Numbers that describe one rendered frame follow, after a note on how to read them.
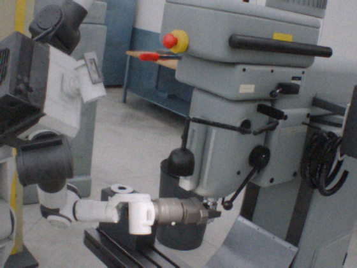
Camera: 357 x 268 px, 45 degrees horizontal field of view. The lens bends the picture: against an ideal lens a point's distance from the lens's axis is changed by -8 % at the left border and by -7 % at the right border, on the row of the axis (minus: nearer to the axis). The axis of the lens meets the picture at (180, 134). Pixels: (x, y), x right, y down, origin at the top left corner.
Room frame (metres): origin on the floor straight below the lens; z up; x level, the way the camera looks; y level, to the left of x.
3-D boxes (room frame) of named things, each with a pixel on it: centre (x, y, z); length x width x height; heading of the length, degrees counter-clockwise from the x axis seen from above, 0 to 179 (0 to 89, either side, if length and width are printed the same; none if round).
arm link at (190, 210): (1.29, -0.04, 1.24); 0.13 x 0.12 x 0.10; 25
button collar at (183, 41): (1.17, 0.04, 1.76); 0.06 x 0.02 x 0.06; 43
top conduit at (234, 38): (1.25, -0.25, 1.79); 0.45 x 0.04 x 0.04; 133
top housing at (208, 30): (1.34, -0.14, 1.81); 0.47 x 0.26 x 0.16; 133
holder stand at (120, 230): (1.66, 0.16, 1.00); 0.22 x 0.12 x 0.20; 53
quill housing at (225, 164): (1.33, -0.13, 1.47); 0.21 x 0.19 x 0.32; 43
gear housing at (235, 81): (1.36, -0.16, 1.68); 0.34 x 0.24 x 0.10; 133
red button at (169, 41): (1.16, 0.06, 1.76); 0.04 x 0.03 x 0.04; 43
